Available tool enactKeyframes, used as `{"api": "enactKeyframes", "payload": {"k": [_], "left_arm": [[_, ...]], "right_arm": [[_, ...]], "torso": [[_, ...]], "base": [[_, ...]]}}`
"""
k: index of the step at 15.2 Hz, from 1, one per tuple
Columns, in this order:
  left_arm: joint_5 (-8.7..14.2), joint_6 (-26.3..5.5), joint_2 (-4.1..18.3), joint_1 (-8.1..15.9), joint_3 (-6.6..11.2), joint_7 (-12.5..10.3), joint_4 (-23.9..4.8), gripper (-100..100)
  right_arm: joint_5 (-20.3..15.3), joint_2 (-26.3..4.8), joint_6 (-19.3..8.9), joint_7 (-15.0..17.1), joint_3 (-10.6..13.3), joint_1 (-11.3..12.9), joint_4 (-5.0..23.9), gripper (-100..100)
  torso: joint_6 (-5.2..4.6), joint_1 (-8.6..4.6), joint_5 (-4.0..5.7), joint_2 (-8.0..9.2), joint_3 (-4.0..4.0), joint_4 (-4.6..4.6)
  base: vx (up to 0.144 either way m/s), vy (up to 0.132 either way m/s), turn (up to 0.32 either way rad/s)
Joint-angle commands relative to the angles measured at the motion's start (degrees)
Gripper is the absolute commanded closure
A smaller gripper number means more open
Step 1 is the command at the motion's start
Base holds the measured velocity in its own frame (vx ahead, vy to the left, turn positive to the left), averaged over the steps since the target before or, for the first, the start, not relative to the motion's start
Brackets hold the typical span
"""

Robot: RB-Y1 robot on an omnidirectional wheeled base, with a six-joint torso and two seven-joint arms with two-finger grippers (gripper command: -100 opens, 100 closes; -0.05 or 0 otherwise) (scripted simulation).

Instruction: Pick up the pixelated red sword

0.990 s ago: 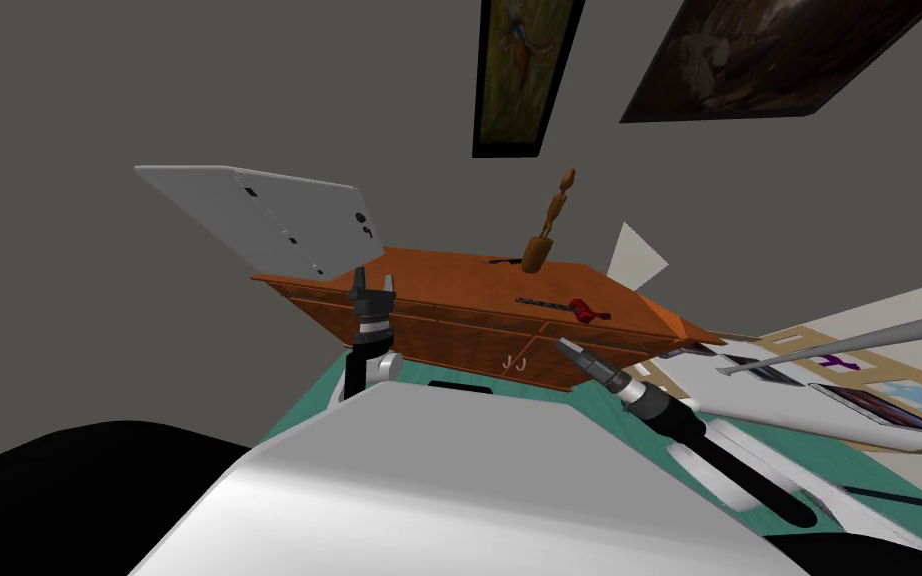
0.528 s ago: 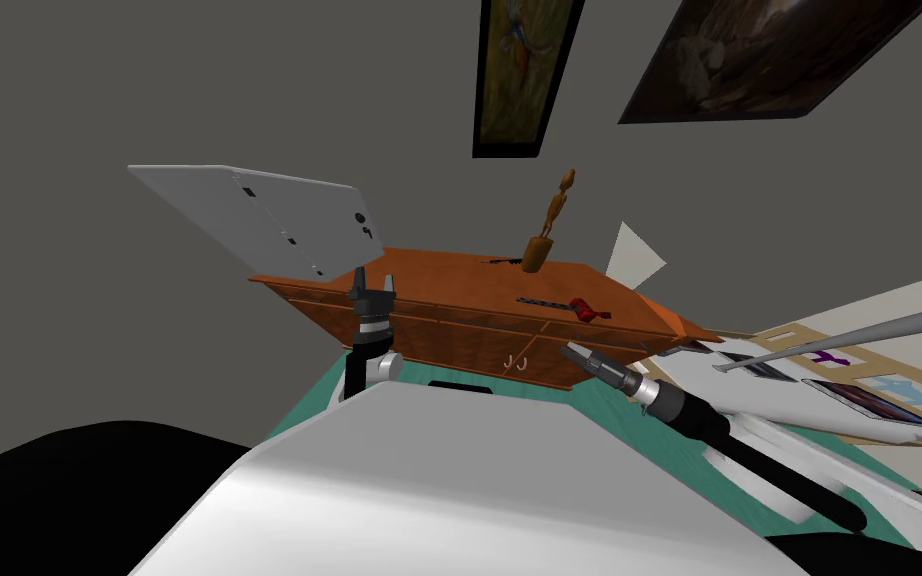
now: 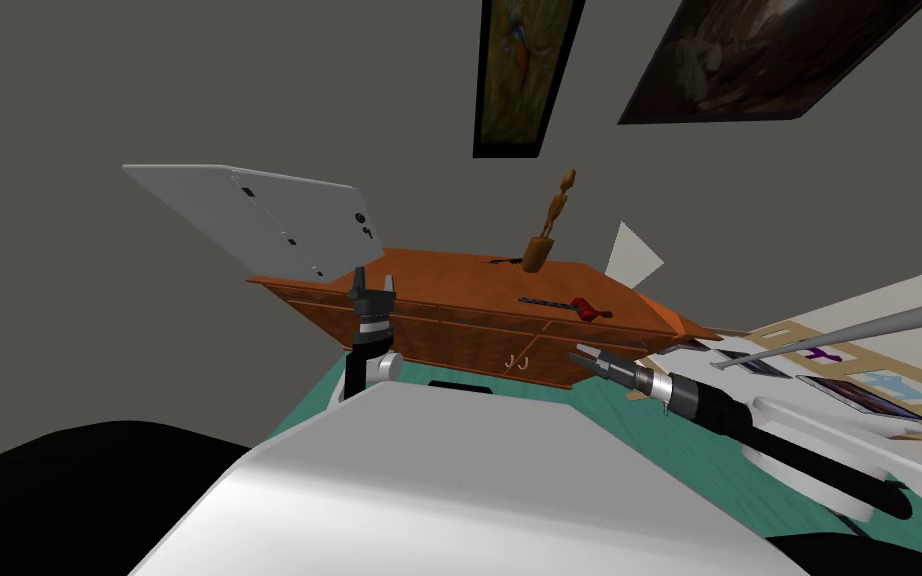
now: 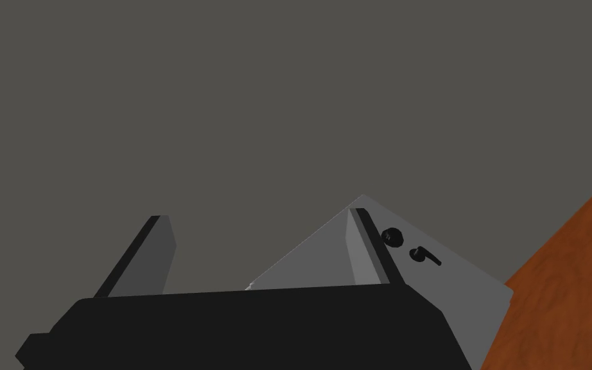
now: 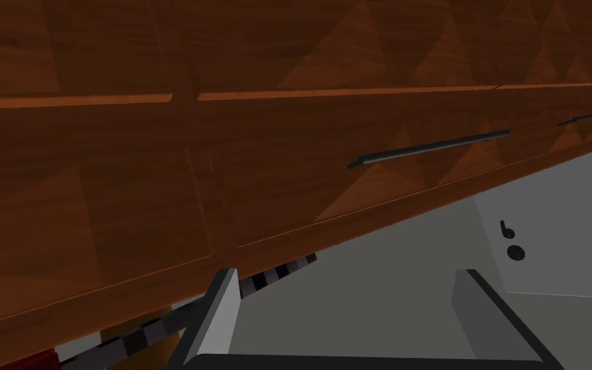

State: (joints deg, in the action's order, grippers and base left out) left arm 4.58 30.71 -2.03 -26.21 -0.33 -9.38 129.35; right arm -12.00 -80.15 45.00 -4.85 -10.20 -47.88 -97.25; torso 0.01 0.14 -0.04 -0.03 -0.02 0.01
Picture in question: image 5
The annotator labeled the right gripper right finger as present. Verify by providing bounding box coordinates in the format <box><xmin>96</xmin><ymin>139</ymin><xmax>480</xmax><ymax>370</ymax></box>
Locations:
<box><xmin>451</xmin><ymin>268</ymin><xmax>566</xmax><ymax>370</ymax></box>

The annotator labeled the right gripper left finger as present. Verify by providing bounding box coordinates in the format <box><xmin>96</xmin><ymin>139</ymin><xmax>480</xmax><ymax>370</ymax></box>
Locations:
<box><xmin>164</xmin><ymin>267</ymin><xmax>242</xmax><ymax>370</ymax></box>

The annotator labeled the white door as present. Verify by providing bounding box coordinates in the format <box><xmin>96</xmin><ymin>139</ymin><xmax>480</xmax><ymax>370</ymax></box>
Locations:
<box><xmin>473</xmin><ymin>139</ymin><xmax>592</xmax><ymax>301</ymax></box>

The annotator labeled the brown wooden drawer front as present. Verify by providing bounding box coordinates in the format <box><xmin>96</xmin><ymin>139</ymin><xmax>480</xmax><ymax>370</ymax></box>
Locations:
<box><xmin>495</xmin><ymin>80</ymin><xmax>592</xmax><ymax>168</ymax></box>
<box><xmin>185</xmin><ymin>85</ymin><xmax>538</xmax><ymax>251</ymax></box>
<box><xmin>0</xmin><ymin>93</ymin><xmax>214</xmax><ymax>331</ymax></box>

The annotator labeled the brown wooden cabinet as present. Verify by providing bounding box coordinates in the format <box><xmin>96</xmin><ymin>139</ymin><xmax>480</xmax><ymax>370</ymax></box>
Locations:
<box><xmin>0</xmin><ymin>0</ymin><xmax>592</xmax><ymax>370</ymax></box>

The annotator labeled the black bar drawer handle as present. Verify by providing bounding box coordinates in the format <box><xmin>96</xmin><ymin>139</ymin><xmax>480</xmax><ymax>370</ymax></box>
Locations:
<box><xmin>346</xmin><ymin>128</ymin><xmax>512</xmax><ymax>170</ymax></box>
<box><xmin>557</xmin><ymin>107</ymin><xmax>592</xmax><ymax>127</ymax></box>

